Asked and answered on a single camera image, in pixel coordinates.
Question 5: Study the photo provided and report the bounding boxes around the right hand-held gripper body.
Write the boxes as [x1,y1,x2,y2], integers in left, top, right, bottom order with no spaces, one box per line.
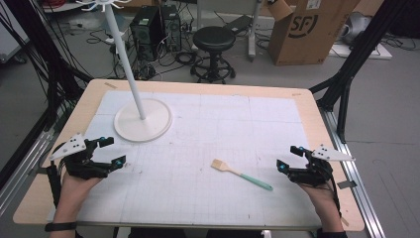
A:
[287,144,357,188]

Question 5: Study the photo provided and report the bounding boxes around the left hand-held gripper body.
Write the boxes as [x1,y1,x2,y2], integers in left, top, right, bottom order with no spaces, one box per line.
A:
[49,133,110,181]

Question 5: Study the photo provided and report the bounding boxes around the person's left hand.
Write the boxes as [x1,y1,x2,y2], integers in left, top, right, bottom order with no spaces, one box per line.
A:
[54,172,104,213]

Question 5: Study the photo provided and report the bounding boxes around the person's right hand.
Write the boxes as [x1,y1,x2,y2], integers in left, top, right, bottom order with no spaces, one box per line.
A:
[298,182,342,221]

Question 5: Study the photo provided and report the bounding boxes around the black tape piece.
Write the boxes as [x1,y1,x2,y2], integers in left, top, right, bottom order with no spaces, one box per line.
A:
[336,179,359,190]

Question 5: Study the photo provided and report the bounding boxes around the white hook stand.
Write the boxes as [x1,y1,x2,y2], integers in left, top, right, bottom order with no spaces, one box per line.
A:
[75,0,173,144]

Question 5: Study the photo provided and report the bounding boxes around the black wristband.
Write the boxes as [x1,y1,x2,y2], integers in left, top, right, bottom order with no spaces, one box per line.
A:
[44,221,78,233]

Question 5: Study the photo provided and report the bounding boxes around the white grid mat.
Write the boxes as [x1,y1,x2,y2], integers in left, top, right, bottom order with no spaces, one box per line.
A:
[49,89,324,230]

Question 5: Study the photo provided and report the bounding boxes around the brown cardboard box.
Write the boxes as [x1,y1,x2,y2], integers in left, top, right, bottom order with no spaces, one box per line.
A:
[266,0,362,66]

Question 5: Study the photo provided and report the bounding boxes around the white flat board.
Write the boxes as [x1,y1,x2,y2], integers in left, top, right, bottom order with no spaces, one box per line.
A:
[329,42,393,61]

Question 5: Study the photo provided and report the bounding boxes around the large black computer tower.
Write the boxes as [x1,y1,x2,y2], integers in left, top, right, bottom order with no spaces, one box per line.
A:
[129,5,166,62]

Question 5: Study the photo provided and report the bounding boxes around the slim black computer tower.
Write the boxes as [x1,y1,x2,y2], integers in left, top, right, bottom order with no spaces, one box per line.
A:
[160,4,183,53]

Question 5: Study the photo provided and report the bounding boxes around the silver round appliance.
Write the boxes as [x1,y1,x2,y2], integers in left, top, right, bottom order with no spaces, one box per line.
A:
[340,12,373,47]

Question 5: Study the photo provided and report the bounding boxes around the black round stool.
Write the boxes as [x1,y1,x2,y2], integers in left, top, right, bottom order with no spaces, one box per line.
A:
[189,26,238,85]

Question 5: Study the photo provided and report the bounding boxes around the wooden spatula teal handle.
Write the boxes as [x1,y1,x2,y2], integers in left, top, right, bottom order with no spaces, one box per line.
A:
[210,158,274,192]

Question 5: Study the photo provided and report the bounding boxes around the aluminium rail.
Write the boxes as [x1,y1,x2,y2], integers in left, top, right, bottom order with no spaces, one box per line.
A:
[0,129,56,217]
[320,108,386,238]

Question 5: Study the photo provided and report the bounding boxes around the tangle of black floor cables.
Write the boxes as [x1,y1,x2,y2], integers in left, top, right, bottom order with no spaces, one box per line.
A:
[86,11,199,81]

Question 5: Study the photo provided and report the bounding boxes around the black metal frame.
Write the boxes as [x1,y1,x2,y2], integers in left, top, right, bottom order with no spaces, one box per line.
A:
[0,0,95,189]
[309,0,412,144]

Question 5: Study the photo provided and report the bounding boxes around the white metal post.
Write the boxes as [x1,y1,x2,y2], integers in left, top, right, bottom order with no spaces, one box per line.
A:
[247,0,263,62]

